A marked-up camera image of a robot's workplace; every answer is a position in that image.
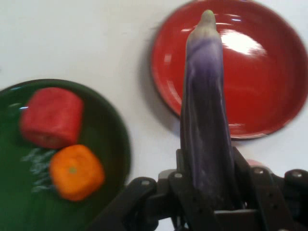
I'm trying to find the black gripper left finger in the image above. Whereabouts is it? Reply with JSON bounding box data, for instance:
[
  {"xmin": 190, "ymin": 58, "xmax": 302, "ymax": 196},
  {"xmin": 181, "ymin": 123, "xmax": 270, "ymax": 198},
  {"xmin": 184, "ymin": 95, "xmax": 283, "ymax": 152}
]
[{"xmin": 89, "ymin": 149, "xmax": 215, "ymax": 231}]

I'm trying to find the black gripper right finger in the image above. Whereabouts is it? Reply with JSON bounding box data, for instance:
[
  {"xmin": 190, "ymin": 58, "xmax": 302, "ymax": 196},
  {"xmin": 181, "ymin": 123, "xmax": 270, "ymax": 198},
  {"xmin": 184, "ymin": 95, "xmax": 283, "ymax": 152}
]
[{"xmin": 232, "ymin": 146, "xmax": 308, "ymax": 231}]

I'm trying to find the purple toy eggplant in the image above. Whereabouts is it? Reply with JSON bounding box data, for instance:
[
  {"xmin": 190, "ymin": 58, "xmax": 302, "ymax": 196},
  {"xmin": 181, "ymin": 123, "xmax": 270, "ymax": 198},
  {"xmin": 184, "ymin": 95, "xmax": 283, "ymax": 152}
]
[{"xmin": 180, "ymin": 9, "xmax": 244, "ymax": 210}]

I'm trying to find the orange toy tangerine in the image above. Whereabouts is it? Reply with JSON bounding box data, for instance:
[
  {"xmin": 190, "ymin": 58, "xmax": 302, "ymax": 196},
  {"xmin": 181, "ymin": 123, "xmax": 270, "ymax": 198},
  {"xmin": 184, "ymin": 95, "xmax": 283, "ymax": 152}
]
[{"xmin": 49, "ymin": 144, "xmax": 106, "ymax": 202}]

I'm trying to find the red round plate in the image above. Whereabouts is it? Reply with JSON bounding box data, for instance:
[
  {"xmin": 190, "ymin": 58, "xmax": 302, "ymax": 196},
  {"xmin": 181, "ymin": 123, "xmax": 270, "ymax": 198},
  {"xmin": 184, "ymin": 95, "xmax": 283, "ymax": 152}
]
[{"xmin": 151, "ymin": 0, "xmax": 308, "ymax": 141}]

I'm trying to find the red toy apple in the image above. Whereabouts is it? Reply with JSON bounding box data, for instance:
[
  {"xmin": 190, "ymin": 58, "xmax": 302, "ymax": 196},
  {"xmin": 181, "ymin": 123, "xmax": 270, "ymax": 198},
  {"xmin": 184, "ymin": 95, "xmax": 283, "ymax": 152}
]
[{"xmin": 19, "ymin": 87, "xmax": 84, "ymax": 149}]

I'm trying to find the green enamel bowl with lettering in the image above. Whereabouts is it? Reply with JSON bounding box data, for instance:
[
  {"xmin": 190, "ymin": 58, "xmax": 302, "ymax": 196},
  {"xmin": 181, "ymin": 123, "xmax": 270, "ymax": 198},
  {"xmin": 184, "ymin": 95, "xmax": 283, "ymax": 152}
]
[{"xmin": 0, "ymin": 78, "xmax": 132, "ymax": 231}]

